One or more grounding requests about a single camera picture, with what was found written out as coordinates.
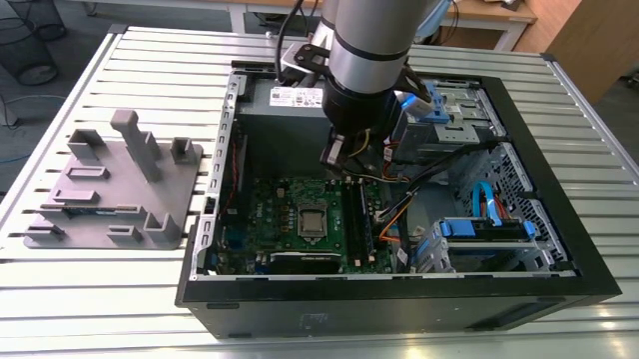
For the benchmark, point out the grey power supply unit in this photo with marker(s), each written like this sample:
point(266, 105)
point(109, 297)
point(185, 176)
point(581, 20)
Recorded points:
point(278, 134)

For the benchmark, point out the black open PC case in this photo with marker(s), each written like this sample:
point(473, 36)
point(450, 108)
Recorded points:
point(349, 310)

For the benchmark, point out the blue drive latch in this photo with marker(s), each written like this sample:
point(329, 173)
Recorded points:
point(438, 112)

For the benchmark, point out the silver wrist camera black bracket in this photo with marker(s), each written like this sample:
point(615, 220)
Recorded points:
point(298, 56)

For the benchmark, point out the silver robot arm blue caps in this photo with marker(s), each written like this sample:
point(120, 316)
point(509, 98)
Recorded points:
point(369, 37)

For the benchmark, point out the black RAM slot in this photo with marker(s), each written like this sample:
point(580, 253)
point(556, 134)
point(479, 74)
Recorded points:
point(366, 224)

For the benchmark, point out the hard disk in blue carrier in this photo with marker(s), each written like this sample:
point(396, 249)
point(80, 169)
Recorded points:
point(464, 229)

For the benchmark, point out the wooden cabinet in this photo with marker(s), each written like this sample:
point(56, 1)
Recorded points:
point(593, 45)

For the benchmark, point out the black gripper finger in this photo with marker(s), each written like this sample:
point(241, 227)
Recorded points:
point(333, 149)
point(364, 157)

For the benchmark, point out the grey metal disk bay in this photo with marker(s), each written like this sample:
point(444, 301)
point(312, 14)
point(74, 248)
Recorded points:
point(499, 258)

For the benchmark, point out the black graphics card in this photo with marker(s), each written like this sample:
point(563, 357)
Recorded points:
point(304, 263)

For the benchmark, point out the grey parts rack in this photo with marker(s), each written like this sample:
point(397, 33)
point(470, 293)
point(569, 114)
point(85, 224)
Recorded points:
point(124, 217)

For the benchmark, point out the wooden desk white legs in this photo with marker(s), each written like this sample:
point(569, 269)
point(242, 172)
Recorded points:
point(488, 15)

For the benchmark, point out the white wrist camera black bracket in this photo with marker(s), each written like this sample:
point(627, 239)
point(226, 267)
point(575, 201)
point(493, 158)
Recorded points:
point(416, 106)

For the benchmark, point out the silver CPU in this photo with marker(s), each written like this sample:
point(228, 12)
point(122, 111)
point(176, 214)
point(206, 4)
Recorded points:
point(313, 220)

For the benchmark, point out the green motherboard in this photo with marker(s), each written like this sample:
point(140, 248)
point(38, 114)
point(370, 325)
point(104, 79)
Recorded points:
point(278, 239)

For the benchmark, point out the grey metal drive cage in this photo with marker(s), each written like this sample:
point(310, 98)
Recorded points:
point(449, 138)

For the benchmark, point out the blue RAM stick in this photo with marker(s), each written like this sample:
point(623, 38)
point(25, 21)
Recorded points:
point(89, 210)

